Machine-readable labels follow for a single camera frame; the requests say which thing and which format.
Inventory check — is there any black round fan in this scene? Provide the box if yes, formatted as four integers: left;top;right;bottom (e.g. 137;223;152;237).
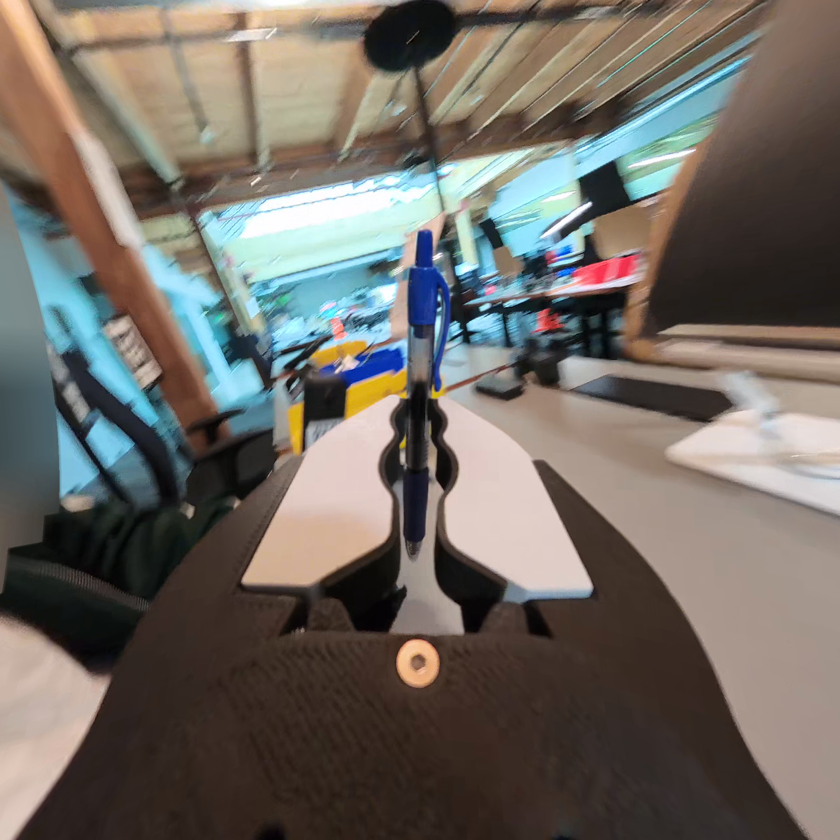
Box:
363;0;459;72

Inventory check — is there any tan backed monitor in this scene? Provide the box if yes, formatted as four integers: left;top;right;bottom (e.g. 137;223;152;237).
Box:
576;159;658;258
622;0;840;368

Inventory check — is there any black office chair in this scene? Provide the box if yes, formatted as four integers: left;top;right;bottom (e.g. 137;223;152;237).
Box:
62;354;278;508

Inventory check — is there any white monitor stand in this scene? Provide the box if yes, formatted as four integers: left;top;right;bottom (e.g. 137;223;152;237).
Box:
664;373;840;517

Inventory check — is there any black pole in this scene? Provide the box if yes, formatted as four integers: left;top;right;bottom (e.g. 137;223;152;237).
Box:
412;66;457;221

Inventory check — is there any red storage bin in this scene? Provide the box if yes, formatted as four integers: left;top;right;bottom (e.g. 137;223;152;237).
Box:
570;255;643;287

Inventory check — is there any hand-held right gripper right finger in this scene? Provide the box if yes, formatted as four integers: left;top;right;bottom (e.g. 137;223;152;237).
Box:
433;395;595;605

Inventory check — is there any paper note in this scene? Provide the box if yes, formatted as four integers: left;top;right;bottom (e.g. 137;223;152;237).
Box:
71;130;147;249

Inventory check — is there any black desk mat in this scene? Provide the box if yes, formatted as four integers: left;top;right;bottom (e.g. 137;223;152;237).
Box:
570;374;734;422

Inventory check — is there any black framed marker sign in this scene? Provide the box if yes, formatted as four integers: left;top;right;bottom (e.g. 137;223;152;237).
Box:
104;314;165;392

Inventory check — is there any blue plastic bin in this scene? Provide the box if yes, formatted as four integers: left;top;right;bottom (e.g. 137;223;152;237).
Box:
338;350;406;386

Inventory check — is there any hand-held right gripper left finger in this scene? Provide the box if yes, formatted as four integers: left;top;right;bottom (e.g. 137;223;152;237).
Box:
240;394;403;592

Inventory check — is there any light bar on black stand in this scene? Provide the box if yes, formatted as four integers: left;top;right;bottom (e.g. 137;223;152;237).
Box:
540;199;596;242

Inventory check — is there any wooden post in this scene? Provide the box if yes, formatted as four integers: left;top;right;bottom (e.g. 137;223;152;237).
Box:
0;0;232;450

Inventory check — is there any black battery charger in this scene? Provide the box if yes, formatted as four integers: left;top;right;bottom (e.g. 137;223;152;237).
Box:
517;346;560;386

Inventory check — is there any dark green jacket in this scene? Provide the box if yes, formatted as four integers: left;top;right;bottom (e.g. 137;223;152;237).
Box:
0;495;238;665

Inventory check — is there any yellow plastic bin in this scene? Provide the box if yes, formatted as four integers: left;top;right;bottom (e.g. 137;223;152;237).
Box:
287;340;448;455

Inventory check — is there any blue pen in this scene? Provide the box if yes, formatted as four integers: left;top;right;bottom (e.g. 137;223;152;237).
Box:
401;230;453;560

